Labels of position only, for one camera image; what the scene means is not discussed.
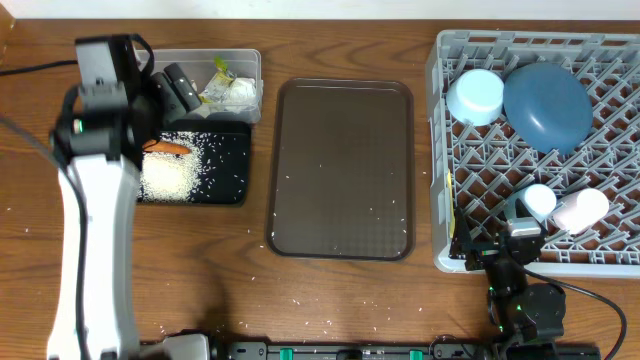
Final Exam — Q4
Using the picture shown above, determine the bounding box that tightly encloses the light blue plastic cup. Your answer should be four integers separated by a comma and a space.
503, 184, 557, 223

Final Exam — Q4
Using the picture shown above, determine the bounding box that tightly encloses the silver green snack wrapper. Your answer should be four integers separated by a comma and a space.
199, 56, 237, 104

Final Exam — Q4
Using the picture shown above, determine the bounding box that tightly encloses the pink plastic cup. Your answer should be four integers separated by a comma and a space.
551, 188, 609, 235

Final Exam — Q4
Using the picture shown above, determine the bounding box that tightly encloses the orange carrot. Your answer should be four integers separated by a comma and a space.
142, 140, 191, 155

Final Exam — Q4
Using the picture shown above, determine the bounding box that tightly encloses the white tissue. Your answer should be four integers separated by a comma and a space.
212, 77, 256, 113

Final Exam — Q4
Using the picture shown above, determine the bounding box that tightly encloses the white rice pile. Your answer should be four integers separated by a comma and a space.
138, 130, 246, 204

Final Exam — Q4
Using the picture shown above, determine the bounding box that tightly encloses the dark blue plate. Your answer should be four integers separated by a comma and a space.
503, 62, 593, 155

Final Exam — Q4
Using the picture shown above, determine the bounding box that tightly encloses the light blue bowl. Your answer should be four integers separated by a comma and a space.
446, 69, 504, 126

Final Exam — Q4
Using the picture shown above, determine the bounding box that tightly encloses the yellow plastic spoon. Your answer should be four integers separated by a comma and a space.
446, 170, 456, 240

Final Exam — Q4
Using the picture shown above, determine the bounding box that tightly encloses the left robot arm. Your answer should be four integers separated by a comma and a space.
46, 63, 201, 359

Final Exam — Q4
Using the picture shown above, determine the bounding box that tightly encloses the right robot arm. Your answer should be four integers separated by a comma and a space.
451, 208, 566, 343

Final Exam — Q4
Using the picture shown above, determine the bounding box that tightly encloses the grey dishwasher rack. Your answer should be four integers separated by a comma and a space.
425, 30, 639, 278

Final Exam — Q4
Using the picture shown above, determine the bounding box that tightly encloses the clear plastic bin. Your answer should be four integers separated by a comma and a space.
154, 49, 263, 124

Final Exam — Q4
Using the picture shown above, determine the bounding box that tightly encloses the black rectangular tray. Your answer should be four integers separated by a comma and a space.
137, 117, 253, 206

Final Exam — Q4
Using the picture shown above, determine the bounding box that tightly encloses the brown serving tray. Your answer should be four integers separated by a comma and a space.
265, 78, 415, 262

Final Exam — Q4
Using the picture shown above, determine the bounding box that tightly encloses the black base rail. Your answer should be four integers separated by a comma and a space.
142, 340, 604, 360

